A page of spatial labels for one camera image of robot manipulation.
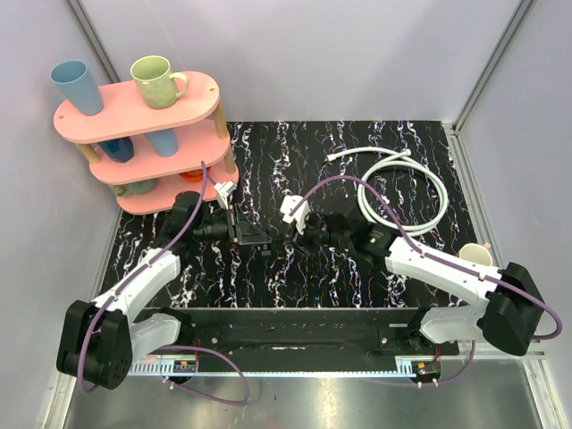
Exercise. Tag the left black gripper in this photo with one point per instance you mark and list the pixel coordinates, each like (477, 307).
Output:
(237, 226)

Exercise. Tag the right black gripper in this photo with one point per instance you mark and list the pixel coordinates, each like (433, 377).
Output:
(302, 241)

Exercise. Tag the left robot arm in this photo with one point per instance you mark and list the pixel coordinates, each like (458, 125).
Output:
(102, 338)

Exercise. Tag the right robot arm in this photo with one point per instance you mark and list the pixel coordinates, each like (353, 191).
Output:
(502, 305)

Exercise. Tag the orange bowl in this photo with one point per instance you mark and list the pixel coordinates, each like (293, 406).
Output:
(192, 176)

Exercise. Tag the teal mug bottom shelf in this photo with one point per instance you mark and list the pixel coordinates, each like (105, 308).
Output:
(134, 188)

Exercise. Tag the light blue cup middle shelf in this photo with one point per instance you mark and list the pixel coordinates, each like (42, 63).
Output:
(164, 142)

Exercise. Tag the pink three-tier shelf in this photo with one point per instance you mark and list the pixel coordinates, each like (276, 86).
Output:
(196, 118)

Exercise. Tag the dark blue cup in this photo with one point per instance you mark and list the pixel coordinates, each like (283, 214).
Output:
(119, 150)

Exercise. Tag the green mug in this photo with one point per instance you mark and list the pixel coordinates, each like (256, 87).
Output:
(158, 85)

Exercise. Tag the pink beige cup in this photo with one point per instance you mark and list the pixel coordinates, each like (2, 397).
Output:
(475, 253)

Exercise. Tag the light blue tall cup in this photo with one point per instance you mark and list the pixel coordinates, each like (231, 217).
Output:
(75, 81)

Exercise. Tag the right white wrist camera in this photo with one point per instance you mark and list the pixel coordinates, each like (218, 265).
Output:
(295, 210)

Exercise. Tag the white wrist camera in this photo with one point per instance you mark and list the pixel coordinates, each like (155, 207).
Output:
(295, 210)
(224, 191)

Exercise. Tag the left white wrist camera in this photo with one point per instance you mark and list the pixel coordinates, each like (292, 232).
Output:
(224, 191)

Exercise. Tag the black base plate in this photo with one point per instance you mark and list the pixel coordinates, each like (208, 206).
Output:
(302, 340)

